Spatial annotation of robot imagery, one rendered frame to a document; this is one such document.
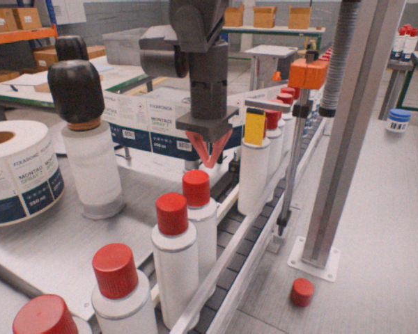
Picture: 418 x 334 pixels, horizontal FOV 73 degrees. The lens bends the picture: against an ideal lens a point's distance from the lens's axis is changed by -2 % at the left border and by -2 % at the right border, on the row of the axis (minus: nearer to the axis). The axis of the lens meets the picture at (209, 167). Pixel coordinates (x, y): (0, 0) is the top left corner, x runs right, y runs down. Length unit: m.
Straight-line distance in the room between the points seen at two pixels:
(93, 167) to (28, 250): 0.19
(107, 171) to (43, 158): 0.15
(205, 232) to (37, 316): 0.20
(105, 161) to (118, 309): 0.34
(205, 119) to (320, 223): 0.27
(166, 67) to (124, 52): 2.04
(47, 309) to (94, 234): 0.36
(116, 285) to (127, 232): 0.33
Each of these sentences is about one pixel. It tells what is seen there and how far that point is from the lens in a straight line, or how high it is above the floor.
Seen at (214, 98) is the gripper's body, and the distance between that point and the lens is 0.43.
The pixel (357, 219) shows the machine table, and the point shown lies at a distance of 0.74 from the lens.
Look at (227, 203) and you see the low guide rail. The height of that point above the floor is 0.91.
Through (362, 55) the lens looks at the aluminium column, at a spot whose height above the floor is 1.21.
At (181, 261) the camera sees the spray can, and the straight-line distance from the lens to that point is 0.33.
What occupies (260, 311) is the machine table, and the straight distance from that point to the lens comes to 0.52.
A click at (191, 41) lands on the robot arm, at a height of 1.22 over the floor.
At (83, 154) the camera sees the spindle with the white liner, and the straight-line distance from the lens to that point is 0.55.
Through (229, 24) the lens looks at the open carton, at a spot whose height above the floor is 0.83.
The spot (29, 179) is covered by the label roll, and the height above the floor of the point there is 0.96.
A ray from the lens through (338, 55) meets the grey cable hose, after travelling 0.55.
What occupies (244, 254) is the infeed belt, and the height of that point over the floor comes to 0.88.
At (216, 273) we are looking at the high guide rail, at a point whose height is 0.96.
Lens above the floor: 1.27
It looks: 31 degrees down
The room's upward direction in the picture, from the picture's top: straight up
